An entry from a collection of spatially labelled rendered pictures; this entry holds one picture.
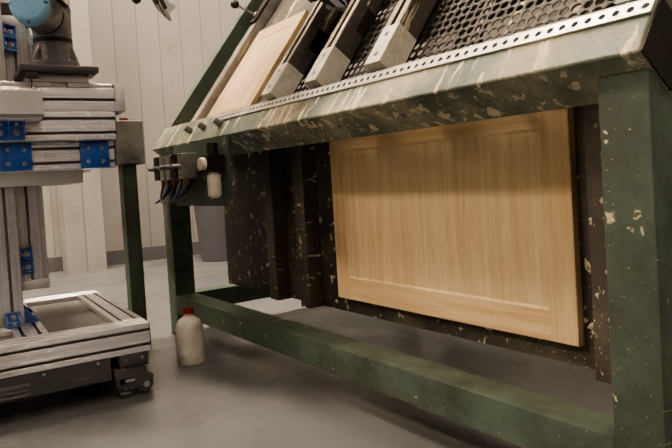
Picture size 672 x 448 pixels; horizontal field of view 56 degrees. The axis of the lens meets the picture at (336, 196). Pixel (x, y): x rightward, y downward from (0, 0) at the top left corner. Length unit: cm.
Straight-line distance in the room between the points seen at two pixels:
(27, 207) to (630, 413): 192
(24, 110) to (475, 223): 129
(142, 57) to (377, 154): 436
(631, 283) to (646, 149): 22
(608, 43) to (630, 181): 23
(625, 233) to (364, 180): 100
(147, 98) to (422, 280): 452
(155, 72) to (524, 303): 492
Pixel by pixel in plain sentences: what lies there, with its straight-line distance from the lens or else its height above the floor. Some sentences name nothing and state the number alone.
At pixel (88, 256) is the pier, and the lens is 557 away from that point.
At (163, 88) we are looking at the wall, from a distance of 606.
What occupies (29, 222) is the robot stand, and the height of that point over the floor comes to 56.
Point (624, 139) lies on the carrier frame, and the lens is 113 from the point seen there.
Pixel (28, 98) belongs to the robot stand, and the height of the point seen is 93.
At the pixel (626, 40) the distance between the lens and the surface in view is 112.
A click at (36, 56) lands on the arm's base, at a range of 221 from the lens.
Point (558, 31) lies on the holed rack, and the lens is 123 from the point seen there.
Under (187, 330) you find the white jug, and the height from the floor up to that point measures 13.
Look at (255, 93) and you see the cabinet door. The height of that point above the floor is 96.
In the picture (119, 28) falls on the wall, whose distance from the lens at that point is 607.
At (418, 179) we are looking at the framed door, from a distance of 177.
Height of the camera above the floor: 65
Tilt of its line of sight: 2 degrees down
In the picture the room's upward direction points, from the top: 3 degrees counter-clockwise
